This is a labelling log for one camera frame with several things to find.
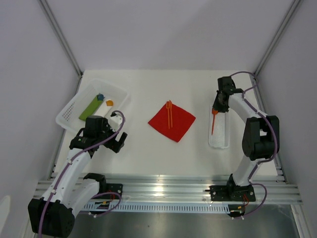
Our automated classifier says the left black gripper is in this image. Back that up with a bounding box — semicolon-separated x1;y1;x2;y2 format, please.
97;118;127;153

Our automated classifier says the orange plastic spoon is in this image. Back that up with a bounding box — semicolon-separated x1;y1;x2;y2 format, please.
211;108;218;135

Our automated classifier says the red paper napkin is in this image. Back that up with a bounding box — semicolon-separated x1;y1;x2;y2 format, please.
148;103;196;143

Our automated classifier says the orange plastic fork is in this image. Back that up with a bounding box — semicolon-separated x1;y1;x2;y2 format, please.
165;101;170;129

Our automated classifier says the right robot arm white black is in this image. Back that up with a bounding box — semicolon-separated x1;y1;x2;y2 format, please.
212;76;279;200

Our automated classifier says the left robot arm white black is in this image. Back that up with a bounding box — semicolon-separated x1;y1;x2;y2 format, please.
28;110;127;238

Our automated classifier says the green rolled napkin bundle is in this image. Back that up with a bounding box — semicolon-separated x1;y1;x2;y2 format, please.
79;93;105;121

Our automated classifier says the large white plastic basket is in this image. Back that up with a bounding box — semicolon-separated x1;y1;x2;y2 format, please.
55;79;130;134

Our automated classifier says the small white perforated tray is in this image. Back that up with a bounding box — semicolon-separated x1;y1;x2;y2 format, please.
209;106;230;149

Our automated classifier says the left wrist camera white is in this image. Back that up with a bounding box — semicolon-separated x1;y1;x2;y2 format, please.
108;113;123;132

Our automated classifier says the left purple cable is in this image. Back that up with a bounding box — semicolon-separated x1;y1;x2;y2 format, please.
39;110;126;238

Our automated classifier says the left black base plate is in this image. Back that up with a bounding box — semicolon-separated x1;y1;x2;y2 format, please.
100;183;123;200

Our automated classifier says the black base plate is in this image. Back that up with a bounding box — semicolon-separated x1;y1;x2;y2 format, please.
205;185;256;202
100;183;123;200

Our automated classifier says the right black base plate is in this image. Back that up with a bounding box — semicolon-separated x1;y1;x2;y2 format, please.
205;185;256;202

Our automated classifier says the aluminium mounting rail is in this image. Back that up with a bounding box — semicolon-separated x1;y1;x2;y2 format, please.
106;174;303;205

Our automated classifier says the white slotted cable duct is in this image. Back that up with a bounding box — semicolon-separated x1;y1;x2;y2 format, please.
82;201;230;214

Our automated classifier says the right aluminium frame post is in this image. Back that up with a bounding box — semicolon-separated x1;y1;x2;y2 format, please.
253;0;303;80

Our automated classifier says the aluminium frame post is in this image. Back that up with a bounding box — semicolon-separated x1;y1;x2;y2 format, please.
253;0;303;80
38;0;83;78

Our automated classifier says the left aluminium frame post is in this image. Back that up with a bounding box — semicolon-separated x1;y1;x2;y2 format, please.
38;0;83;78

